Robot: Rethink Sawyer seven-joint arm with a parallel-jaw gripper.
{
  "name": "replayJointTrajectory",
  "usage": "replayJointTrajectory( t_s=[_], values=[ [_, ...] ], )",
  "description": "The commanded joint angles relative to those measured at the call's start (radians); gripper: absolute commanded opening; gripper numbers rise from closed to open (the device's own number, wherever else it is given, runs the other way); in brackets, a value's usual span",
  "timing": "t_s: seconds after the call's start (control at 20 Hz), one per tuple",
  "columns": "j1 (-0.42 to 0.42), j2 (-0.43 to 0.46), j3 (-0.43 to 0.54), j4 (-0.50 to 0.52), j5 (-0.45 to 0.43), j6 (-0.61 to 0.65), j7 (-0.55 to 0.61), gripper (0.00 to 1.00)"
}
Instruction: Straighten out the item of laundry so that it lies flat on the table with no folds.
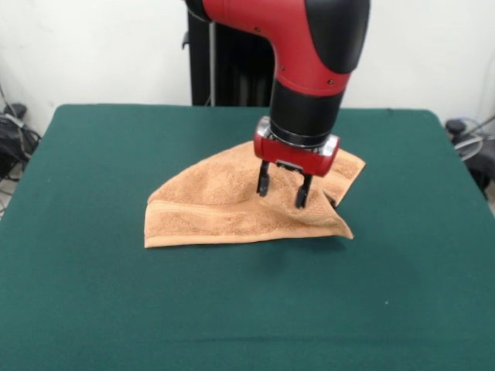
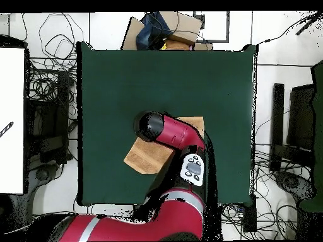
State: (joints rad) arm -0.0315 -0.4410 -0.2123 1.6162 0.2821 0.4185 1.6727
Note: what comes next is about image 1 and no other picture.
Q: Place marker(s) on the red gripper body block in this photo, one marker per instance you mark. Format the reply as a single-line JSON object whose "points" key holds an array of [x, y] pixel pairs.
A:
{"points": [[298, 158]]}

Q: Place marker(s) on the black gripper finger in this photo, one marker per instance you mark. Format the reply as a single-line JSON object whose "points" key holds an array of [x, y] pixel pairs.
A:
{"points": [[264, 179], [302, 193]]}

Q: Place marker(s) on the orange terry towel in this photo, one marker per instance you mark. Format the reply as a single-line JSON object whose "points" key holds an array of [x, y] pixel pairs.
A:
{"points": [[212, 205]]}

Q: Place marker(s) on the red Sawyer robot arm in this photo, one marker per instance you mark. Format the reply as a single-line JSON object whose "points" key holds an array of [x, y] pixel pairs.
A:
{"points": [[309, 77]]}

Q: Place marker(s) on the black equipment block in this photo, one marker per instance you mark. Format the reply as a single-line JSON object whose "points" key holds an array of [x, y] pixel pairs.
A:
{"points": [[481, 162]]}

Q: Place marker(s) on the dark green table cloth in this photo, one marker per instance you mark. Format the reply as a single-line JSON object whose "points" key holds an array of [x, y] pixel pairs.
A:
{"points": [[96, 290]]}

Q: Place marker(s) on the black robot pedestal frame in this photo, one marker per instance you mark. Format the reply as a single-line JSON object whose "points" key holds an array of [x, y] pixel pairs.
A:
{"points": [[232, 69]]}

